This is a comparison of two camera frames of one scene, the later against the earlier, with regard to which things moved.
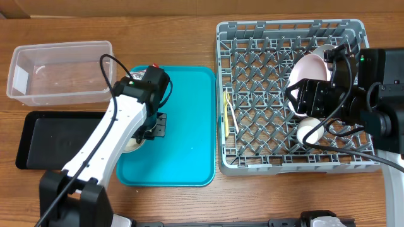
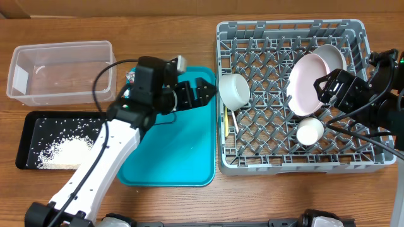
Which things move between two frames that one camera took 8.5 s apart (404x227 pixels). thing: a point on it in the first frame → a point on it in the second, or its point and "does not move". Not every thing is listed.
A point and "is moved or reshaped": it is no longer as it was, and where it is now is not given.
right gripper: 310,91 → 351,84
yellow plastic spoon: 225,113 does not move
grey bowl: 132,145 is moved or reshaped
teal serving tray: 186,156 does not move
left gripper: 160,130 → 187,99
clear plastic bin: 59,74 does not move
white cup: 307,124 does not move
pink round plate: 310,67 does not move
